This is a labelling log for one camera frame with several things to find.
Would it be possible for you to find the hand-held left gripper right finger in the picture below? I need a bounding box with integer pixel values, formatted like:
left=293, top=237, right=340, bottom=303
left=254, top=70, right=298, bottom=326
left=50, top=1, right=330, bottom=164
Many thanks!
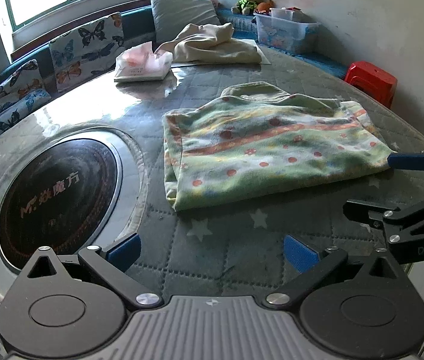
left=262, top=234, right=400, bottom=308

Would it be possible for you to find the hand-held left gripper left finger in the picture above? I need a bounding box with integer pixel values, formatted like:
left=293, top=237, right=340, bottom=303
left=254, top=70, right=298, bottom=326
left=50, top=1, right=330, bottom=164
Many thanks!
left=20, top=232, right=164, bottom=310

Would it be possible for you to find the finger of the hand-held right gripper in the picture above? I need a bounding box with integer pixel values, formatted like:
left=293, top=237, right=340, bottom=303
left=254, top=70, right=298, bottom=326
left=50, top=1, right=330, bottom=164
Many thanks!
left=388, top=144, right=424, bottom=190
left=343, top=191, right=424, bottom=267

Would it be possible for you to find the green patterned garment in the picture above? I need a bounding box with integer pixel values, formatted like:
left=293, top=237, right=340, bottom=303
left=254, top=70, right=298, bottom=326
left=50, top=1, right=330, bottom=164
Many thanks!
left=162, top=81, right=398, bottom=212

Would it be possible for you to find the round black induction cooktop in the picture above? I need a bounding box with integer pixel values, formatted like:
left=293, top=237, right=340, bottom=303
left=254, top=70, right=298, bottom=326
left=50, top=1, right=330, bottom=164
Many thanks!
left=0, top=127, right=149, bottom=304

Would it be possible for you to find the red plastic stool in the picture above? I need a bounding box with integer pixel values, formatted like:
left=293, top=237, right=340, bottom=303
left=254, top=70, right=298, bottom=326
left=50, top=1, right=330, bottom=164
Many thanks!
left=344, top=61, right=398, bottom=109

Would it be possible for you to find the clear plastic storage box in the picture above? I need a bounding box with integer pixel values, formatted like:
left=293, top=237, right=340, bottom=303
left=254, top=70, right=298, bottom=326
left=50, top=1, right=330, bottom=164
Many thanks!
left=253, top=10, right=321, bottom=55

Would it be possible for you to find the pink tissue pack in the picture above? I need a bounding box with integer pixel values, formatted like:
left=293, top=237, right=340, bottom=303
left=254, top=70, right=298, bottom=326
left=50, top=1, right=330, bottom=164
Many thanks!
left=114, top=42, right=173, bottom=83

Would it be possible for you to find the small white container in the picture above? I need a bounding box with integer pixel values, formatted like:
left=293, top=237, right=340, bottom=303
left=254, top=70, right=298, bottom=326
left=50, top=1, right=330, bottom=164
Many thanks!
left=270, top=7, right=302, bottom=21

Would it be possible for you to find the large butterfly print cushion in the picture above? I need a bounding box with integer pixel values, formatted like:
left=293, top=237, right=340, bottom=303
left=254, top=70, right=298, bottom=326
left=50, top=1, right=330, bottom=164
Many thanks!
left=49, top=12, right=125, bottom=93

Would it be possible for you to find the cream cloth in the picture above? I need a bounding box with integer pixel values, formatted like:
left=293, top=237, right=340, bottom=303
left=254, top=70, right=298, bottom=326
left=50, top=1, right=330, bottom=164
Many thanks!
left=154, top=22, right=262, bottom=65

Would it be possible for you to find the plush bear toy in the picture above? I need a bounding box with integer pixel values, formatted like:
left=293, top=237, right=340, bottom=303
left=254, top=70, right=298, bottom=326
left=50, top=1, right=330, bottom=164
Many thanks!
left=231, top=0, right=265, bottom=16

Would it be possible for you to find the blue sofa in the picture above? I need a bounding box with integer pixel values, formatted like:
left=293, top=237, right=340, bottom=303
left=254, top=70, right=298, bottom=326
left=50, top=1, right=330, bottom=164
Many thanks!
left=0, top=5, right=347, bottom=158

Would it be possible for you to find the grey pillow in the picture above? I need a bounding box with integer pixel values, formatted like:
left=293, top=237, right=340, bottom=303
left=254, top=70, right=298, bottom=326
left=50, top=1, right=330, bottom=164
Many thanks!
left=151, top=0, right=222, bottom=44

